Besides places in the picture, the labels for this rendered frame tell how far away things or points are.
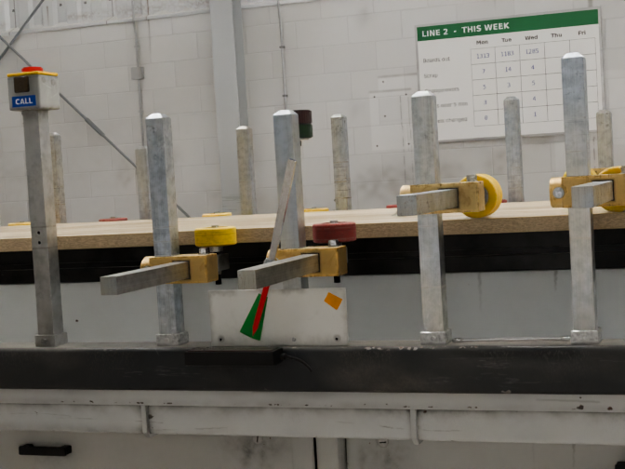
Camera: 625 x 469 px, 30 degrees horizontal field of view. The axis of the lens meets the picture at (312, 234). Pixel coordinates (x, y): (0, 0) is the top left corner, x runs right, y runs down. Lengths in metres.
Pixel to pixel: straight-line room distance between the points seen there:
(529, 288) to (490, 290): 0.07
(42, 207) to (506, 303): 0.89
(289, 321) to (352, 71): 7.56
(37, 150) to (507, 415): 1.00
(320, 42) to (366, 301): 7.49
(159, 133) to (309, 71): 7.56
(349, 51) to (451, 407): 7.68
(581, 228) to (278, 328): 0.55
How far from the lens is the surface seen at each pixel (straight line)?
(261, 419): 2.14
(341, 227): 2.11
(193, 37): 10.10
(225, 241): 2.22
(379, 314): 2.23
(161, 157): 2.14
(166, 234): 2.14
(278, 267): 1.84
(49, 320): 2.28
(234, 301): 2.09
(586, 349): 1.92
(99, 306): 2.48
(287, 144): 2.04
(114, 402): 2.26
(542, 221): 2.11
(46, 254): 2.27
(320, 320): 2.03
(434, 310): 1.98
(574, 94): 1.92
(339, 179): 3.16
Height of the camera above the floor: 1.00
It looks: 3 degrees down
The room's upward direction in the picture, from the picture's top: 3 degrees counter-clockwise
